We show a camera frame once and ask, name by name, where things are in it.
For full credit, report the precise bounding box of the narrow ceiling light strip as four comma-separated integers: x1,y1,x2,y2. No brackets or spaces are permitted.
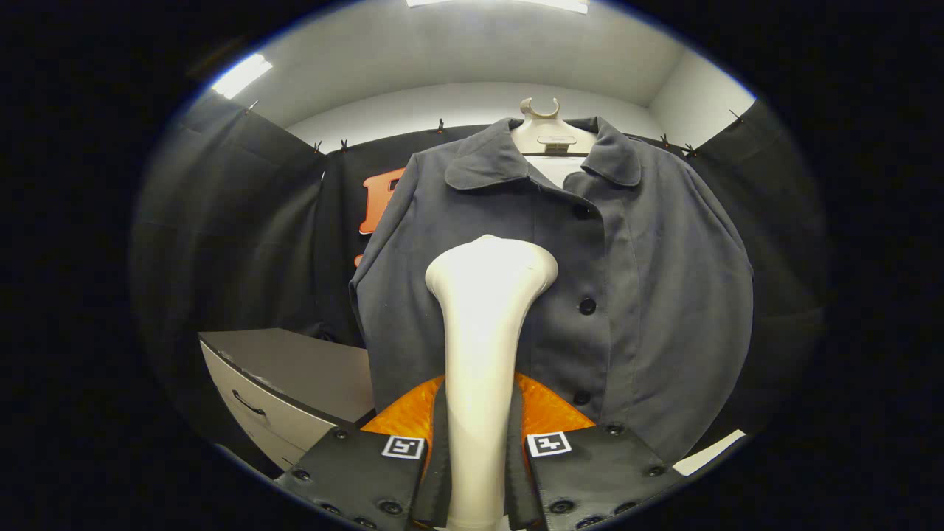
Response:
212,53,274,100

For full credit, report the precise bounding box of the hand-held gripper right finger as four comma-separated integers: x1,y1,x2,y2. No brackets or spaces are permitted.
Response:
505,369,687,531

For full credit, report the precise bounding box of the white mannequin torso stand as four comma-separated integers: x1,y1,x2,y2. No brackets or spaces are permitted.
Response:
511,97,598,189

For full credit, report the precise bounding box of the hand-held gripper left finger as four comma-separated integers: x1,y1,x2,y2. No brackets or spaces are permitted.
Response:
274,372,451,530

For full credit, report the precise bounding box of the black backdrop cloth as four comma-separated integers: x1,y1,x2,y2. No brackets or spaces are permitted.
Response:
131,92,827,473

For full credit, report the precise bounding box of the grey drawer cabinet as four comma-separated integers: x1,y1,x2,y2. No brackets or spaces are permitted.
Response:
198,328,377,471

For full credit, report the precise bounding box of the white garment steamer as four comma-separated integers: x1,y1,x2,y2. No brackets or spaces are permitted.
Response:
426,235,559,531

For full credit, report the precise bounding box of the wide ceiling light panel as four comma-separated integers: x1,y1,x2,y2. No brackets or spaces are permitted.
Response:
406,0,591,14

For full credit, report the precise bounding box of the grey button shirt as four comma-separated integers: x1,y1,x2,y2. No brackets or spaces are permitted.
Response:
349,116,754,464

